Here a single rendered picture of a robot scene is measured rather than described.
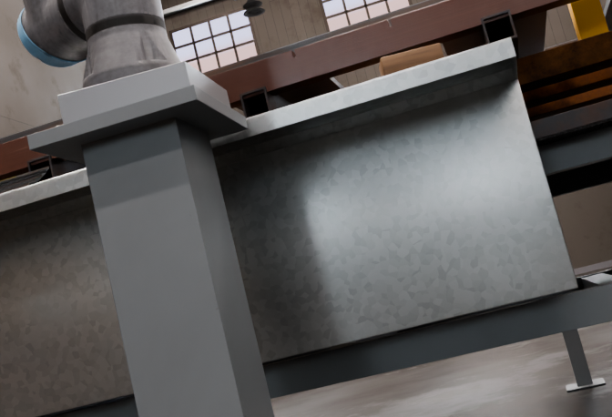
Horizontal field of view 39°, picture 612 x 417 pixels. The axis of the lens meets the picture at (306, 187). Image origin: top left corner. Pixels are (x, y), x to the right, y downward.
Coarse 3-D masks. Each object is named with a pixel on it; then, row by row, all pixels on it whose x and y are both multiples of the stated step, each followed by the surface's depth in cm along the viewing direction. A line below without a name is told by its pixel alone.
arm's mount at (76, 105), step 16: (176, 64) 114; (112, 80) 116; (128, 80) 115; (144, 80) 115; (160, 80) 114; (176, 80) 114; (192, 80) 115; (208, 80) 123; (64, 96) 117; (80, 96) 117; (96, 96) 116; (112, 96) 116; (128, 96) 115; (144, 96) 115; (224, 96) 130; (64, 112) 117; (80, 112) 116; (96, 112) 116
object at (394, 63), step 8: (416, 48) 138; (424, 48) 137; (432, 48) 137; (440, 48) 137; (384, 56) 138; (392, 56) 137; (400, 56) 137; (408, 56) 137; (416, 56) 137; (424, 56) 137; (432, 56) 137; (440, 56) 137; (384, 64) 137; (392, 64) 137; (400, 64) 137; (408, 64) 137; (416, 64) 137; (384, 72) 137; (392, 72) 137
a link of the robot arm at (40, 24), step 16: (32, 0) 131; (48, 0) 129; (32, 16) 132; (48, 16) 129; (32, 32) 133; (48, 32) 131; (64, 32) 129; (32, 48) 135; (48, 48) 133; (64, 48) 132; (80, 48) 132; (48, 64) 137; (64, 64) 137
